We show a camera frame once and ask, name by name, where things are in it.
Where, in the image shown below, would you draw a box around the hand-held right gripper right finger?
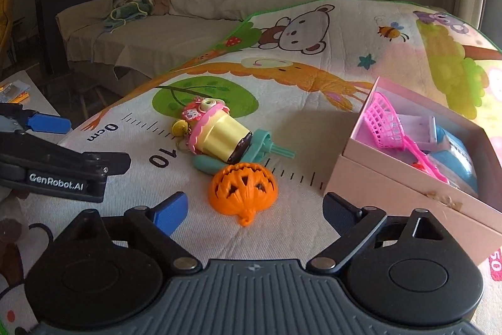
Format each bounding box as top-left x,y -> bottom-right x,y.
306,192 -> 448,273

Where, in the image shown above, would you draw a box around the yellow chair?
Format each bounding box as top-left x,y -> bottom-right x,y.
0,0 -> 16,54

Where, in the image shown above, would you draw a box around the white side table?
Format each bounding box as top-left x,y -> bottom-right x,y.
0,70 -> 60,141

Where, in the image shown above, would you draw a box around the wooden stool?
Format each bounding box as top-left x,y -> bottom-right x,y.
72,84 -> 107,121

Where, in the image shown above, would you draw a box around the beige covered sofa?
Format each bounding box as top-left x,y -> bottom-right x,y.
55,0 -> 393,85

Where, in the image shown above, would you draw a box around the teal plastic toy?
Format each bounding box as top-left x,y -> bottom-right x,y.
192,129 -> 296,177

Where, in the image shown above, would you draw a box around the pink cardboard box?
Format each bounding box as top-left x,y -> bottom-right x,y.
322,76 -> 502,267

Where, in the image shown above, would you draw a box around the orange toy pumpkin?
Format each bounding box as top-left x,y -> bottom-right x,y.
210,162 -> 280,228

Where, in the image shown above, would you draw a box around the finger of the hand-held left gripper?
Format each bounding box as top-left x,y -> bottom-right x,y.
0,103 -> 73,136
0,132 -> 132,179

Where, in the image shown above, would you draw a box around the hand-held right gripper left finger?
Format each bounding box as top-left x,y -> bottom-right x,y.
67,192 -> 200,272

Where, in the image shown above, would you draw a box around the blue and white packet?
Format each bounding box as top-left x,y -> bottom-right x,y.
396,114 -> 480,196

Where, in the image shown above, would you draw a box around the pink plastic toy strainer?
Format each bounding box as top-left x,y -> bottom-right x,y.
366,92 -> 451,184

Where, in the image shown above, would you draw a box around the green knitted cloth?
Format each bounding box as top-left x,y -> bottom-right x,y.
103,0 -> 154,33

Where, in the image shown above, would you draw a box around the colourful small packets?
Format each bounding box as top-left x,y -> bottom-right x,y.
0,82 -> 31,104

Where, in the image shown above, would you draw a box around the yellow cupcake toy keychain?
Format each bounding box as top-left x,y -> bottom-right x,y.
170,96 -> 254,165

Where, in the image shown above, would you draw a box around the printed cartoon play mat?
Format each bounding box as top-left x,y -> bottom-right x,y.
0,0 -> 502,335

